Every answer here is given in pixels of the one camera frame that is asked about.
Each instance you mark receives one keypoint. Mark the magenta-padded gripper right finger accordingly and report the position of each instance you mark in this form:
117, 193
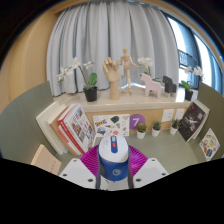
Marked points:
150, 171

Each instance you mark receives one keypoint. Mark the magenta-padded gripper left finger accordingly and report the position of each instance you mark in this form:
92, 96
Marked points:
78, 173

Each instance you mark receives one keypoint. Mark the blue and white computer mouse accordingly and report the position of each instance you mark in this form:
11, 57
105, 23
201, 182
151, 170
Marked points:
113, 160

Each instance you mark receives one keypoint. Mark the beige booklet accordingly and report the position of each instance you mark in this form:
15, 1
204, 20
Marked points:
45, 160

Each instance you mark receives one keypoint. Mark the small plant, white pot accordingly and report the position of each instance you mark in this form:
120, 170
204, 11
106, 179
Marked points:
156, 132
141, 134
174, 130

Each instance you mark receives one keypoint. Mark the brown kraft book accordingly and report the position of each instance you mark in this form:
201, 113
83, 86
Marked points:
61, 133

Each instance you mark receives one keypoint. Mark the red photo-cover book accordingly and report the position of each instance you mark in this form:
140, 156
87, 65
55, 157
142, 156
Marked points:
81, 128

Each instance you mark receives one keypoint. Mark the purple round sign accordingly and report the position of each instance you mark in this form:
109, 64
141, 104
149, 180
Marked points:
136, 120

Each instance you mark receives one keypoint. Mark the thick white book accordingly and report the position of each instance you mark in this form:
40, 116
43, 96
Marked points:
55, 125
46, 128

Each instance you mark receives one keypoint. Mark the white sticker sheet card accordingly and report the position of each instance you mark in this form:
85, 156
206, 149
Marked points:
111, 125

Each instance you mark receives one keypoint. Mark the white food sticker card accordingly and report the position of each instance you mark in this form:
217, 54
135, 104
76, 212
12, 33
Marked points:
209, 145

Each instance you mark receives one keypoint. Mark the dark cover book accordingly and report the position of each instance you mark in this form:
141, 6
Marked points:
191, 121

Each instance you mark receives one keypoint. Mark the wooden desk ledge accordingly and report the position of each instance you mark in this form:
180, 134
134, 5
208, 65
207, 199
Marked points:
133, 101

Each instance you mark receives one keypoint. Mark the large white orchid, black pot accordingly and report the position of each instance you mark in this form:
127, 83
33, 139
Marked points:
90, 94

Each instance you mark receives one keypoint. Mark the small white orchid, black pot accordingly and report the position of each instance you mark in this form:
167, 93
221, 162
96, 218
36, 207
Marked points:
188, 94

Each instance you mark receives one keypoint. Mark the pink wooden horse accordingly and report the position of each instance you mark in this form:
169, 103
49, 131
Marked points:
150, 85

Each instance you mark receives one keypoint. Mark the black wooden horse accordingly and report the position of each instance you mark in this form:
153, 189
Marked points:
169, 86

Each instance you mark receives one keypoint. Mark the wooden artist mannequin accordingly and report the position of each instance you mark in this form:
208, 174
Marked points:
126, 70

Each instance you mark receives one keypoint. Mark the white orchid flowers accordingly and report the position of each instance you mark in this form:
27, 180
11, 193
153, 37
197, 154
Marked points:
145, 62

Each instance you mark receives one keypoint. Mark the grey curtain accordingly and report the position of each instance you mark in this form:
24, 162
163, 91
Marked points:
113, 43

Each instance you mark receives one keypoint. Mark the white wall socket plate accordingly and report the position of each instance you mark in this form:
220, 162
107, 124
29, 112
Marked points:
167, 115
180, 114

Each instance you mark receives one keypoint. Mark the window with dark frame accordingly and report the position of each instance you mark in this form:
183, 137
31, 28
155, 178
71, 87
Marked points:
195, 50

